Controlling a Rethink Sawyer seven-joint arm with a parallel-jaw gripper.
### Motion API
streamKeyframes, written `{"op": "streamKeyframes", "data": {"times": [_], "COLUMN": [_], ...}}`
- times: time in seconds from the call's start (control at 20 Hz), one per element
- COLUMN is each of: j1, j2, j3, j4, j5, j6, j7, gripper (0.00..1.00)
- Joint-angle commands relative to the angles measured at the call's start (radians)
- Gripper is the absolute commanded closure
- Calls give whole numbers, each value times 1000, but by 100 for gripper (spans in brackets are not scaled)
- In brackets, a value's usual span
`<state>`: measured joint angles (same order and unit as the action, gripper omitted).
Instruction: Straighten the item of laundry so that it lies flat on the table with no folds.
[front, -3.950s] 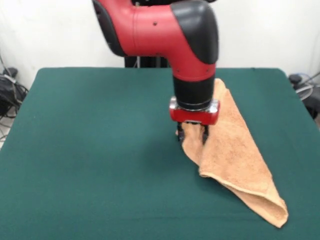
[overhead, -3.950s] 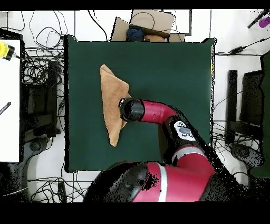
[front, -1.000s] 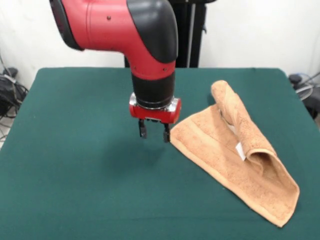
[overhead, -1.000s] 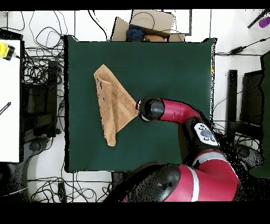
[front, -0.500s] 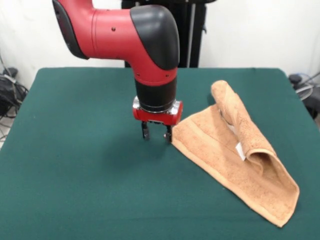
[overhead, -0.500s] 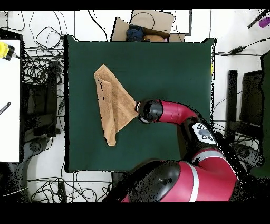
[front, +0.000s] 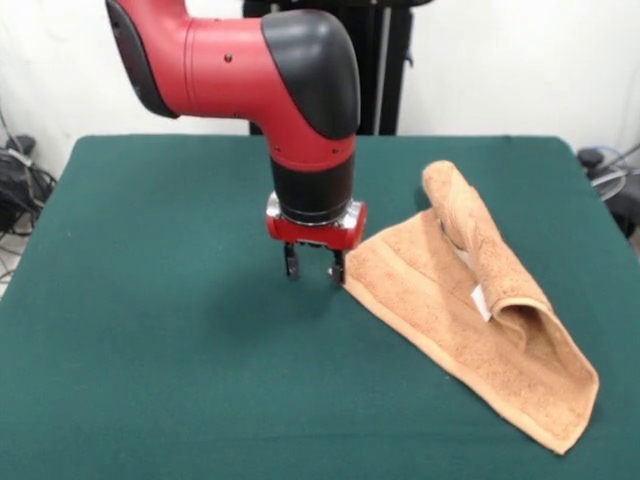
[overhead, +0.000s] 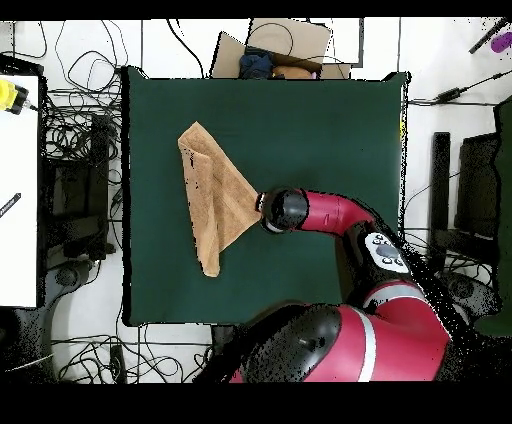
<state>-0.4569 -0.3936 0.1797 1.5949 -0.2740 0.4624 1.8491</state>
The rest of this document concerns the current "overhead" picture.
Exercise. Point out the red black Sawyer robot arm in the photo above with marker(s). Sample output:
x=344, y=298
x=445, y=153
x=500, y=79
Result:
x=352, y=340

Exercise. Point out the black power strip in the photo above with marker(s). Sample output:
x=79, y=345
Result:
x=118, y=362

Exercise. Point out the black upright bar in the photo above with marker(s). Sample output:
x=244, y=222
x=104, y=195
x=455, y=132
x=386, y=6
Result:
x=440, y=180

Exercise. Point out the purple object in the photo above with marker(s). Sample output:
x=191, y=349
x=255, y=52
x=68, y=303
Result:
x=502, y=42

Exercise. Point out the black monitor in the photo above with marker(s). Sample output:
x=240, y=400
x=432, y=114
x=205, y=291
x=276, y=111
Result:
x=478, y=188

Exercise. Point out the white side table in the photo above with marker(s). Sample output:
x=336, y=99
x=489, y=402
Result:
x=18, y=180

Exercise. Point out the tan terry towel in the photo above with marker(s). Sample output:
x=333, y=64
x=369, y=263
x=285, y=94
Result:
x=216, y=200

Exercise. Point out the brown cardboard box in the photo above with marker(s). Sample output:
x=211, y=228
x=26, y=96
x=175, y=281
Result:
x=304, y=40

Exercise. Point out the navy blue garment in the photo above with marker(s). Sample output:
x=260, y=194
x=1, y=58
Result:
x=256, y=64

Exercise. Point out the dark green table cloth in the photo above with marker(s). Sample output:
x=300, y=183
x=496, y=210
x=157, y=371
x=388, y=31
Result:
x=300, y=120

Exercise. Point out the orange garment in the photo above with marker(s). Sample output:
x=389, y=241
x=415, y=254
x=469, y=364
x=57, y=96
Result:
x=292, y=72

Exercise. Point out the black marker pen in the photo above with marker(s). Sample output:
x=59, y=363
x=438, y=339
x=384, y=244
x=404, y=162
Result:
x=10, y=204

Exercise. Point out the yellow black tool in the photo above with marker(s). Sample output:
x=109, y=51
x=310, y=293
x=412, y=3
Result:
x=8, y=96

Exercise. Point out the black rod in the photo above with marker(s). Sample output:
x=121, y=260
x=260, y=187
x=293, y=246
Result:
x=486, y=38

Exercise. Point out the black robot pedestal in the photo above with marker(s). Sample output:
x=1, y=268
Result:
x=222, y=336

